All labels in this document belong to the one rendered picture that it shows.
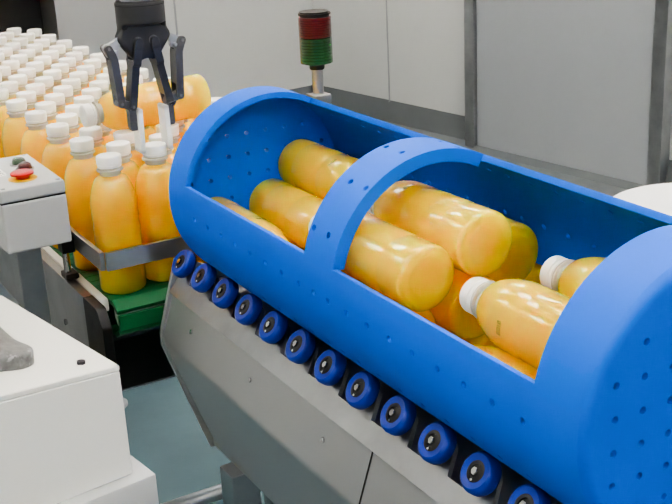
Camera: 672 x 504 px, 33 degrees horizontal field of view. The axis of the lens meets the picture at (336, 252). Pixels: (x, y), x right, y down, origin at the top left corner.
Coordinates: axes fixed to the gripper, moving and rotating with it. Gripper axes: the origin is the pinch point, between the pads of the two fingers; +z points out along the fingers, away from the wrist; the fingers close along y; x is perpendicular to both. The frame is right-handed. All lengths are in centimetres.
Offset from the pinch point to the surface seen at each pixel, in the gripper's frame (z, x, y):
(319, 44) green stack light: -5.2, 23.1, 43.7
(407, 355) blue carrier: 8, -80, -6
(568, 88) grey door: 72, 241, 299
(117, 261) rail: 18.8, -4.5, -9.6
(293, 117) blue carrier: -2.8, -19.5, 15.0
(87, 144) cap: 3.6, 11.4, -7.2
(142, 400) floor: 114, 133, 37
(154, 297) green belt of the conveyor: 25.7, -5.8, -4.7
